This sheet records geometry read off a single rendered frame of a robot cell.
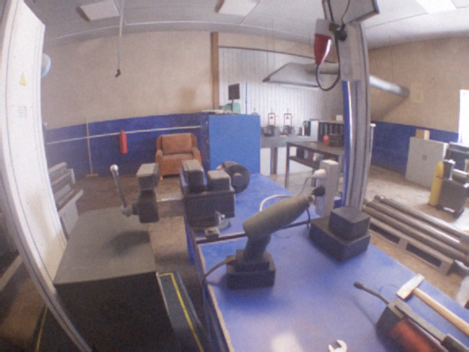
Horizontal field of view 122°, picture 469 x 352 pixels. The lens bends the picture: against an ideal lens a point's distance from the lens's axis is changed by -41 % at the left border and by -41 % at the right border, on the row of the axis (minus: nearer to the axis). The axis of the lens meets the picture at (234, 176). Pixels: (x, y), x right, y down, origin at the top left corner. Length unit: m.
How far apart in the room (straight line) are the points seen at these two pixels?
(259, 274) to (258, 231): 0.11
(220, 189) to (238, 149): 0.70
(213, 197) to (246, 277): 0.33
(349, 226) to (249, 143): 0.96
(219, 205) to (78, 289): 0.54
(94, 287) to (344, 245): 0.72
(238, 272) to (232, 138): 1.02
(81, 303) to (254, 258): 0.56
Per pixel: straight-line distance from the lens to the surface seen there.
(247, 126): 1.42
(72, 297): 0.77
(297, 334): 0.47
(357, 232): 0.67
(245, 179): 1.10
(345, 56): 0.75
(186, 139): 4.85
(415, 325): 0.48
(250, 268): 0.51
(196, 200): 0.73
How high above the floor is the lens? 1.25
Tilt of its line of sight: 16 degrees down
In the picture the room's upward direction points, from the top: 1 degrees counter-clockwise
